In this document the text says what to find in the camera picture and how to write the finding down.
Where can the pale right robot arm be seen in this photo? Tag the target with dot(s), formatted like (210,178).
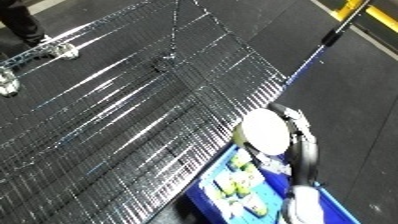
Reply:
(303,206)

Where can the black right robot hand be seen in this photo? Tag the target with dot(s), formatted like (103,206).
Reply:
(302,146)

